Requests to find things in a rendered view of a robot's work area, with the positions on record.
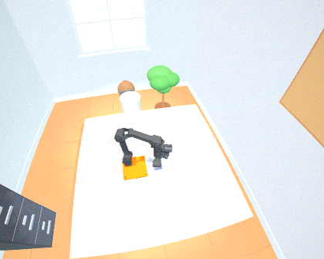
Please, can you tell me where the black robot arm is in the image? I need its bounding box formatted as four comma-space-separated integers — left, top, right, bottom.
114, 127, 172, 167

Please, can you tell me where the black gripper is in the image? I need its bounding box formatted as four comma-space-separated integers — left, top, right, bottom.
152, 151, 162, 167

